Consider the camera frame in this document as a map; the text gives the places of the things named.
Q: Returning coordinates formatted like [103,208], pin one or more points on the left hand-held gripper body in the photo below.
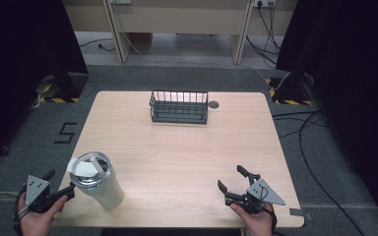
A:
[36,191]

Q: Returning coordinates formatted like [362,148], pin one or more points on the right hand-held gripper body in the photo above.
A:
[262,193]

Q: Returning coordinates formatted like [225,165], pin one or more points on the cream tumbler with straw lid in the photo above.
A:
[100,187]

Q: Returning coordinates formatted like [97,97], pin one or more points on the person's right hand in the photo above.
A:
[254,223]

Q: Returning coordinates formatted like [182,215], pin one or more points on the person's left hand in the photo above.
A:
[39,223]

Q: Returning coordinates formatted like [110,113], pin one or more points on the grey tape strip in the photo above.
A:
[300,213]

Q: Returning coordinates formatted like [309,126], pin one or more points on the stand base with hazard tape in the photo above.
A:
[288,93]
[69,90]

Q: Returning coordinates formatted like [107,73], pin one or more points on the black curtain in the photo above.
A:
[16,65]
[354,82]

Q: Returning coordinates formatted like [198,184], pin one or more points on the beige wooden desk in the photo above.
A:
[180,16]

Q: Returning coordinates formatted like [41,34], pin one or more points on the white power strip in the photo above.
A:
[120,1]

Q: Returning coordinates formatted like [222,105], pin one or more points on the white wall socket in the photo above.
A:
[264,2]

